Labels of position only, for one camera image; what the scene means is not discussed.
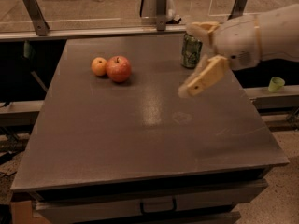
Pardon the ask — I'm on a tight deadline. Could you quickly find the left metal bracket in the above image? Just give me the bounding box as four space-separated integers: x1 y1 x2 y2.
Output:
22 0 50 36

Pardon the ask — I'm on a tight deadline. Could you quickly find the green soda can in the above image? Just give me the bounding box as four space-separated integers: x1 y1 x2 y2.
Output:
181 34 202 69

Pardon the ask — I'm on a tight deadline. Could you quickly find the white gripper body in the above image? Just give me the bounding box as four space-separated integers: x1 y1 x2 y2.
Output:
213 15 260 70

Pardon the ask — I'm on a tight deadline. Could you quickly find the metal rail along glass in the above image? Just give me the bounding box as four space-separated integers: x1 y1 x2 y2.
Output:
0 24 186 42

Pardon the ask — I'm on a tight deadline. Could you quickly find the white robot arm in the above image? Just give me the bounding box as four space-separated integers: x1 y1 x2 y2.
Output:
178 4 299 98

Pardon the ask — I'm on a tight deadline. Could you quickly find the orange fruit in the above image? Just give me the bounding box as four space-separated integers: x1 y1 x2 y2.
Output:
91 57 107 77

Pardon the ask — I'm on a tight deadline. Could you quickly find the grey drawer with black handle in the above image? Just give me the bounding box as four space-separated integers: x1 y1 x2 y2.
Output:
36 179 268 224

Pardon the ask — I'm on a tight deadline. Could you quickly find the green plastic cup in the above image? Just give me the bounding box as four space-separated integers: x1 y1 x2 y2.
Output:
268 77 285 92

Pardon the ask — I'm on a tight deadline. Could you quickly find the metal bracket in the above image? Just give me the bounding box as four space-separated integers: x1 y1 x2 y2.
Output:
228 0 248 20
156 0 167 31
22 0 50 36

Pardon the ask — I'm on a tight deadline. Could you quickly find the middle metal bracket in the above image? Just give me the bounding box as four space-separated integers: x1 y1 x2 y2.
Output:
156 0 167 31

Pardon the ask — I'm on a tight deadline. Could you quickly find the red apple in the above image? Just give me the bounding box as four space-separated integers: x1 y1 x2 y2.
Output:
106 56 132 83

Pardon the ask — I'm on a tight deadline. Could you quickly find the right metal bracket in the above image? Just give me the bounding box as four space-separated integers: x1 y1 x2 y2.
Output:
228 0 248 20

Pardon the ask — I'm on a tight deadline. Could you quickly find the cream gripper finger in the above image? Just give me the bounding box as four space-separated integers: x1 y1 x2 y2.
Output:
178 55 229 98
186 21 220 46

